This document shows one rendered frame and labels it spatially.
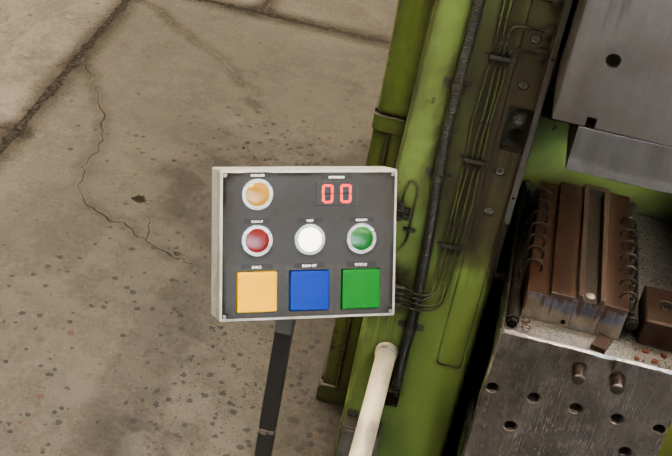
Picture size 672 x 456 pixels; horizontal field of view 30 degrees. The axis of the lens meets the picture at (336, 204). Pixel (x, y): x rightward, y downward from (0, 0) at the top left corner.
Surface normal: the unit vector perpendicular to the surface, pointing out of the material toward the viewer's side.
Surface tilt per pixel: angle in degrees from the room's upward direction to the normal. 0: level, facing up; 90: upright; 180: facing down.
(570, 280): 0
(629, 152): 90
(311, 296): 60
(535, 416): 90
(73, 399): 0
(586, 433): 90
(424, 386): 90
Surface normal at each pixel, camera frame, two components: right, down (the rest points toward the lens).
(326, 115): 0.15, -0.81
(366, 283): 0.28, 0.10
